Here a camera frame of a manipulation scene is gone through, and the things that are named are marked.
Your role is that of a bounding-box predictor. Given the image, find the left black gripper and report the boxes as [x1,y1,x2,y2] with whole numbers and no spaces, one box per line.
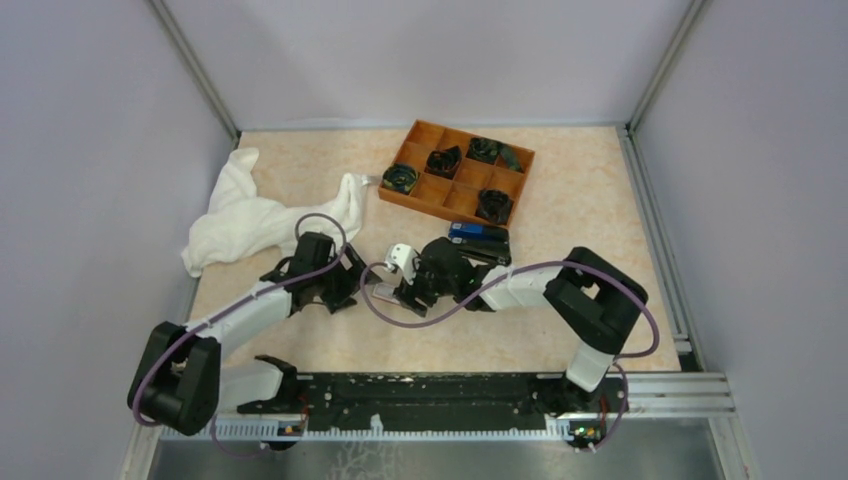
[313,243,381,315]

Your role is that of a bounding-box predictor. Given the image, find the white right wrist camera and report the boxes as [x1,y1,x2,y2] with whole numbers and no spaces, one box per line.
[385,243,418,278]

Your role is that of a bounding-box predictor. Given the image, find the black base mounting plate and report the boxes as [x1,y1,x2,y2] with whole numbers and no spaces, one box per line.
[237,373,627,433]

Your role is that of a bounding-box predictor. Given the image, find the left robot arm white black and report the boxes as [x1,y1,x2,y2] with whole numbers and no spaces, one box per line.
[127,232,365,435]

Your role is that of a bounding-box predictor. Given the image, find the dark rolled tape green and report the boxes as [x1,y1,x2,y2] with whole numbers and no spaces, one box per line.
[381,163,419,195]

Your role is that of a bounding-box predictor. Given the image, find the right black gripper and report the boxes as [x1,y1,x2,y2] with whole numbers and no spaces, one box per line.
[393,256,457,318]

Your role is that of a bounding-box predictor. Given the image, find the black rolled tape red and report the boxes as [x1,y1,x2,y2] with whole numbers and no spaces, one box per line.
[425,146,463,180]

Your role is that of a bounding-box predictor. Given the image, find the white crumpled towel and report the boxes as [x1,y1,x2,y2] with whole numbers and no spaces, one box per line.
[181,147,373,278]

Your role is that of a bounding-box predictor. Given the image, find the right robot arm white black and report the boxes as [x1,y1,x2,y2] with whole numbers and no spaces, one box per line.
[385,237,659,413]

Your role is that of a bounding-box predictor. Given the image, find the red white staple box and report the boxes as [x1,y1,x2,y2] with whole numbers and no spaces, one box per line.
[372,283,400,305]

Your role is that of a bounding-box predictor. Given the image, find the dark rolled tape top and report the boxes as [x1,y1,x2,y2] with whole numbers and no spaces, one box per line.
[466,137,524,173]

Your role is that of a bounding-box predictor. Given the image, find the orange compartment tray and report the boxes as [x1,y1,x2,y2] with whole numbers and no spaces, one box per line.
[378,120,536,228]

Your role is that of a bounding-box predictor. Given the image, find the aluminium frame rail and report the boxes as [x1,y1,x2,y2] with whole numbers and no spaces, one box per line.
[191,372,736,442]

